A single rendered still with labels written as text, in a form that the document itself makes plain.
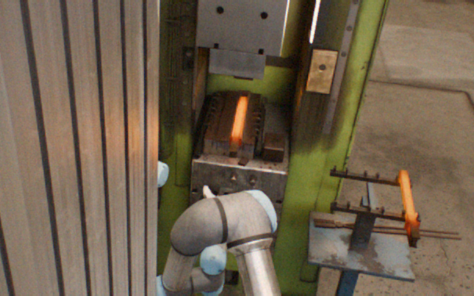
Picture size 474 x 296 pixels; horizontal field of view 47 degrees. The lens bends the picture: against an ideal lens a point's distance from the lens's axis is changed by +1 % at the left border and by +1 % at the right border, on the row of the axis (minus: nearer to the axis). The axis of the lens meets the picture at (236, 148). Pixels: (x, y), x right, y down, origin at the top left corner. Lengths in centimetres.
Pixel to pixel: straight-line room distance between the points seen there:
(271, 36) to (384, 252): 95
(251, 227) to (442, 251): 223
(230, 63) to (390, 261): 97
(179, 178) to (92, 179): 184
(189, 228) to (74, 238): 72
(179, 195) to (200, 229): 121
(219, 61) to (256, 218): 79
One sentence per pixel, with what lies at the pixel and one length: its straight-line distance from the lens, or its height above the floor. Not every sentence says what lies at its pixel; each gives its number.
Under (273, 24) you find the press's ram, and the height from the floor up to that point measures 148.
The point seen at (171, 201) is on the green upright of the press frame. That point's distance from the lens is 252.
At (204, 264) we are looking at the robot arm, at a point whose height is 98.
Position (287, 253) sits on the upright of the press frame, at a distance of 265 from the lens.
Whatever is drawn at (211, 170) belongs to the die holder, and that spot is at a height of 88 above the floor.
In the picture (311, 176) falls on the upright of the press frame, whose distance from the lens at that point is 236.
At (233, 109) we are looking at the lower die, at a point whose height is 99.
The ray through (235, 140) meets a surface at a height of 101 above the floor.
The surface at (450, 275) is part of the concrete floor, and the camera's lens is 330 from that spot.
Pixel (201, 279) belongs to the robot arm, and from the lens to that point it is 166.
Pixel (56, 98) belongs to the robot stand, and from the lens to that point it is 50.
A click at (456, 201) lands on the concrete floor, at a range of 386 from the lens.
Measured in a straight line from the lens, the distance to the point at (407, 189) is 212.
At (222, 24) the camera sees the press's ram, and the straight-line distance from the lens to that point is 190.
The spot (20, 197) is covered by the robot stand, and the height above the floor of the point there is 182.
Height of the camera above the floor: 213
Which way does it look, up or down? 34 degrees down
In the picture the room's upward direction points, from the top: 6 degrees clockwise
